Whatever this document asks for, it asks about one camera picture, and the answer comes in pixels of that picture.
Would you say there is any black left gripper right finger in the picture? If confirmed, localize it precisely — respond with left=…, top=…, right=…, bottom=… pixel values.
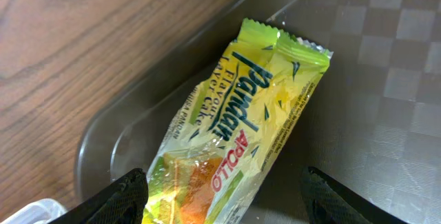
left=300, top=166, right=406, bottom=224

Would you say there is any clear plastic bin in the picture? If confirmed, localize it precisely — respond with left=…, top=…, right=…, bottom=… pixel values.
left=1, top=198, right=68, bottom=224

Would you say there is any green yellow snack wrapper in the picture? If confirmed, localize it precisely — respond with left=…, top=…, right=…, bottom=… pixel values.
left=143, top=19, right=332, bottom=224

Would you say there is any brown serving tray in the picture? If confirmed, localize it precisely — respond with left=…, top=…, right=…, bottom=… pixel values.
left=74, top=0, right=440, bottom=223

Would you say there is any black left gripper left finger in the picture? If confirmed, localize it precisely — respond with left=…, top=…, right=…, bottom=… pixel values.
left=50, top=168, right=148, bottom=224

